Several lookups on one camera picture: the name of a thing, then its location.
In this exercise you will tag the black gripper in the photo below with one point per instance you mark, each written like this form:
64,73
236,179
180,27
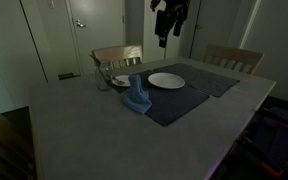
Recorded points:
176,10

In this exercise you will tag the blue cloth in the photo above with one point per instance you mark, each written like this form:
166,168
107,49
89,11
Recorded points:
135,98

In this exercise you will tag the large white plate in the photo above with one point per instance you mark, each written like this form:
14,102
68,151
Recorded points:
166,81

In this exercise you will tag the small white plate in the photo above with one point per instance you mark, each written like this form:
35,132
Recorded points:
123,77

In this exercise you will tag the grey plain door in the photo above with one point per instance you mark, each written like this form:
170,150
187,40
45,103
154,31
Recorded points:
217,23

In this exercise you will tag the dark grey fabric placemat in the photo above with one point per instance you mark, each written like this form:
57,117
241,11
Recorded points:
174,103
207,81

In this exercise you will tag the white door with lever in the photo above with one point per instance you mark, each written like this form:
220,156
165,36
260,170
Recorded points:
100,33

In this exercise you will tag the metal fork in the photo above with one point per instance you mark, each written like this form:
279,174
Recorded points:
119,81

